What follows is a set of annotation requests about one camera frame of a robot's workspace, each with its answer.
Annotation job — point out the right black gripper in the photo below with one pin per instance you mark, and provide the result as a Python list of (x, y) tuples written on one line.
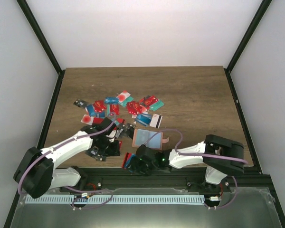
[(136, 165)]

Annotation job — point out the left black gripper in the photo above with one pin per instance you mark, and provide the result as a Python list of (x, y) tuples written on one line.
[(114, 151)]

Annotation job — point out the blue card front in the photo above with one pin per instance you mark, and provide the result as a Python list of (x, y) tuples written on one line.
[(131, 156)]

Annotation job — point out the red card black stripe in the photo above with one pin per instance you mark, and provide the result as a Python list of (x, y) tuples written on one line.
[(127, 159)]

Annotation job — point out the pink leather card holder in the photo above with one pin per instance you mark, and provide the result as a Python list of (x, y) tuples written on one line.
[(150, 138)]

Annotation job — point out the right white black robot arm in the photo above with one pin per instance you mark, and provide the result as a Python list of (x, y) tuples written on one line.
[(223, 157)]

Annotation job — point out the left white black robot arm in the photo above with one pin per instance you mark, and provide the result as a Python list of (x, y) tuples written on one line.
[(38, 170)]

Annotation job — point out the black cards front left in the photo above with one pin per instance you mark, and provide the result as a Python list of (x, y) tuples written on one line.
[(94, 153)]

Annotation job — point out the black cards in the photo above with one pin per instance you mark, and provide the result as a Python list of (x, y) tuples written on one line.
[(125, 130), (94, 153)]

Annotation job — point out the black cards centre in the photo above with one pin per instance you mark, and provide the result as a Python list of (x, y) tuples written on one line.
[(125, 130)]

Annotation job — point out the white red dot card left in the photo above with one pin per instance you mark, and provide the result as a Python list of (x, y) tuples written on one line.
[(86, 119)]

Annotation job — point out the red card middle top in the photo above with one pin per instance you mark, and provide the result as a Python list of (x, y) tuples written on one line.
[(113, 109)]

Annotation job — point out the white card black stripe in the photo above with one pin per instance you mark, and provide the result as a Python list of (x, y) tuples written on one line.
[(156, 121)]

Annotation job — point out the blue card left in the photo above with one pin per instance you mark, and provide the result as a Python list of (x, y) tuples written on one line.
[(90, 110)]

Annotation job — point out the red card left top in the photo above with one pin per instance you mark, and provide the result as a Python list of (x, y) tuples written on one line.
[(99, 106)]

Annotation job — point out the blue striped card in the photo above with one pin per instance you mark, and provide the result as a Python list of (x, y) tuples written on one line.
[(144, 119)]

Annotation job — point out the blue card top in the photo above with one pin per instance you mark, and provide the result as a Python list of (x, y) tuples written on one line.
[(111, 100)]

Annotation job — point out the red card centre top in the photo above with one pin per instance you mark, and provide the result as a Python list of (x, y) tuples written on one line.
[(134, 108)]

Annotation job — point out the black card far left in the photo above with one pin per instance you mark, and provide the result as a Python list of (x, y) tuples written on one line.
[(81, 103)]

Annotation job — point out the white red circle card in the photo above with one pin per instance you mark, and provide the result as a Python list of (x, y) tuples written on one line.
[(123, 96)]

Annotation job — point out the teal card far right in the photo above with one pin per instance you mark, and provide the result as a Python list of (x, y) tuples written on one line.
[(157, 105)]

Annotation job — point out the red card far right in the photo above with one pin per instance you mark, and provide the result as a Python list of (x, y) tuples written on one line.
[(149, 100)]

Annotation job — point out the black aluminium front rail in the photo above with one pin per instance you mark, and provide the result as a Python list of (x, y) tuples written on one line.
[(191, 179)]

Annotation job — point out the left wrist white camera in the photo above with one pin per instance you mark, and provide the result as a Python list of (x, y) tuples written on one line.
[(112, 134)]

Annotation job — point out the light blue slotted cable duct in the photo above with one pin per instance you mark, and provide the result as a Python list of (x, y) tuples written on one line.
[(119, 199)]

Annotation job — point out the black frame left post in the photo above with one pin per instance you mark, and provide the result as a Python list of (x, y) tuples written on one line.
[(39, 34)]

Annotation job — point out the black frame post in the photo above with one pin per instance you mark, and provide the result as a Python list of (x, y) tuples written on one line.
[(39, 34), (248, 34)]

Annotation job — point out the black frame right post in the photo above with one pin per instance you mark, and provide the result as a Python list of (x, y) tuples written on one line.
[(248, 34)]

